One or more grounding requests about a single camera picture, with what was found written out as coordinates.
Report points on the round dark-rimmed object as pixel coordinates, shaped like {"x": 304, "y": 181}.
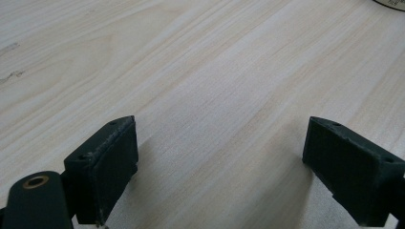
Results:
{"x": 391, "y": 4}

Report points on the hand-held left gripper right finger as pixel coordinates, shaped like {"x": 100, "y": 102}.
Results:
{"x": 353, "y": 168}

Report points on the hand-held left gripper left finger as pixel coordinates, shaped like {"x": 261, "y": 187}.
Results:
{"x": 105, "y": 165}

